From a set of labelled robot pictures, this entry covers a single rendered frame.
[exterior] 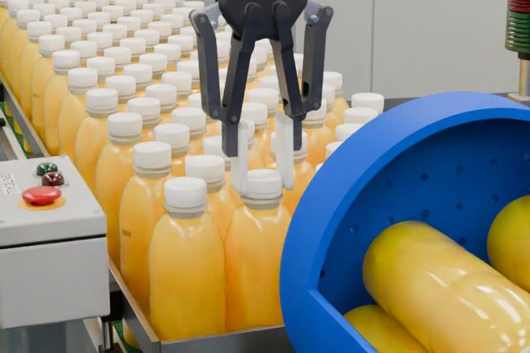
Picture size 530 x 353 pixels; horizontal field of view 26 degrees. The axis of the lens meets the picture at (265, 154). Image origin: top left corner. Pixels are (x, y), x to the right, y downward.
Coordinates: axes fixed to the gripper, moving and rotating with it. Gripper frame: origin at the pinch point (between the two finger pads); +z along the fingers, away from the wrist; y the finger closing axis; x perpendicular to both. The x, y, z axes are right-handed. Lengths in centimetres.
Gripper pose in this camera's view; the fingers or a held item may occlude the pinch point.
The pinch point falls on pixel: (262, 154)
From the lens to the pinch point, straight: 107.9
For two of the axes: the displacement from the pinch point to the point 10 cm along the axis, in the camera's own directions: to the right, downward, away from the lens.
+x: -3.3, -2.6, 9.1
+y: 9.4, -0.9, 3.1
